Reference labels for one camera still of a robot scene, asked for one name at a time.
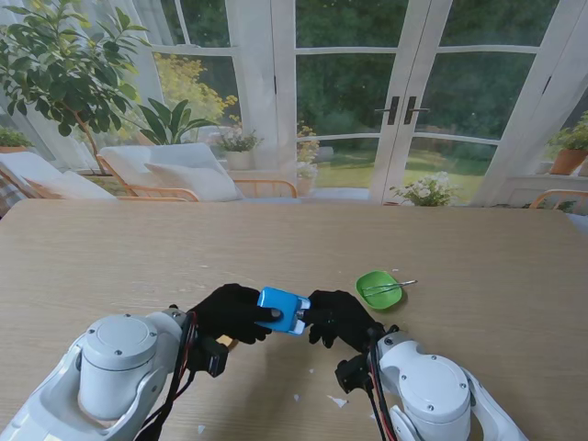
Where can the metal tweezers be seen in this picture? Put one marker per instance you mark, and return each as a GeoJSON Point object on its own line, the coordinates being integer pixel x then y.
{"type": "Point", "coordinates": [390, 286]}

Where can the terracotta potted plant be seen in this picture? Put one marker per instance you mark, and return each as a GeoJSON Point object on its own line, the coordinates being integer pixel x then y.
{"type": "Point", "coordinates": [569, 156]}

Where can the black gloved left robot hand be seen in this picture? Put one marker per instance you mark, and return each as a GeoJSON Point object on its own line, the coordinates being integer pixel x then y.
{"type": "Point", "coordinates": [229, 312]}

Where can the broad-leaf green plant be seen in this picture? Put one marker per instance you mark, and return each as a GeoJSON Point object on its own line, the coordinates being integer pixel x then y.
{"type": "Point", "coordinates": [172, 121]}

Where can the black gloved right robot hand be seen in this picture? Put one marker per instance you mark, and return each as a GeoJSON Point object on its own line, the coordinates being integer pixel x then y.
{"type": "Point", "coordinates": [344, 317]}

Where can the yellow plastic dish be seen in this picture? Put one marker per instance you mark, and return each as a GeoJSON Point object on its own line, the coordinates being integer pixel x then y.
{"type": "Point", "coordinates": [228, 342]}

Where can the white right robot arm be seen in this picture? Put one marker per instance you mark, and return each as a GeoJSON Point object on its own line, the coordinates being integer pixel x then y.
{"type": "Point", "coordinates": [427, 386]}

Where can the white flower bush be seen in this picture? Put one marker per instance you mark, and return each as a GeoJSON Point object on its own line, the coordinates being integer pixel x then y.
{"type": "Point", "coordinates": [425, 190]}

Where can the white cushion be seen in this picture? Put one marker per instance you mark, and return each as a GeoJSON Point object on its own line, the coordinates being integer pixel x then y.
{"type": "Point", "coordinates": [193, 181]}

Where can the tall leafy potted tree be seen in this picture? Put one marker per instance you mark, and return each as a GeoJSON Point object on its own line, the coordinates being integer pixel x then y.
{"type": "Point", "coordinates": [59, 73]}

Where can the white lounge chair wooden frame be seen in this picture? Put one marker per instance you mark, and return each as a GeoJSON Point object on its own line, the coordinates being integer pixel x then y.
{"type": "Point", "coordinates": [184, 158]}
{"type": "Point", "coordinates": [32, 170]}

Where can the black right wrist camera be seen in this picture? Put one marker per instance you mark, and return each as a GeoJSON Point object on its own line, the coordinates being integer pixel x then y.
{"type": "Point", "coordinates": [351, 374]}

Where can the green plastic dish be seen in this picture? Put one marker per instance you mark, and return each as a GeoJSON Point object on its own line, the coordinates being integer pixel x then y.
{"type": "Point", "coordinates": [383, 301]}

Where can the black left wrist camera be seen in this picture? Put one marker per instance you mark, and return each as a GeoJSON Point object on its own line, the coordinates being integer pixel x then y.
{"type": "Point", "coordinates": [211, 358]}

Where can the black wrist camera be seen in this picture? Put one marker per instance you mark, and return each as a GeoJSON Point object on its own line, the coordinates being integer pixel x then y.
{"type": "Point", "coordinates": [211, 358]}
{"type": "Point", "coordinates": [351, 374]}

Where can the yellow flowering potted plant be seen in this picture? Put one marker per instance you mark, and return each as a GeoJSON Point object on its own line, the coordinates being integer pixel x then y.
{"type": "Point", "coordinates": [305, 170]}

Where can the wooden armchair frame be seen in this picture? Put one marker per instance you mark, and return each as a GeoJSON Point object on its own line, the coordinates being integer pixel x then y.
{"type": "Point", "coordinates": [551, 195]}

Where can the white french door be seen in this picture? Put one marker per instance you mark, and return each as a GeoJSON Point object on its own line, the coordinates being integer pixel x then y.
{"type": "Point", "coordinates": [478, 92]}
{"type": "Point", "coordinates": [344, 92]}

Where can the flowering plant in white pot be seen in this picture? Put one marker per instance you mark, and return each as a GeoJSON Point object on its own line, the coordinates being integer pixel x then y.
{"type": "Point", "coordinates": [239, 151]}

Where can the blue pill box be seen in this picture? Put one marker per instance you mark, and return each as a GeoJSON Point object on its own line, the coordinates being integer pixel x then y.
{"type": "Point", "coordinates": [282, 303]}

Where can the small potted green plant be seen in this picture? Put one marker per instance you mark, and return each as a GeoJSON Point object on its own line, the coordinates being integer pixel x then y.
{"type": "Point", "coordinates": [11, 140]}

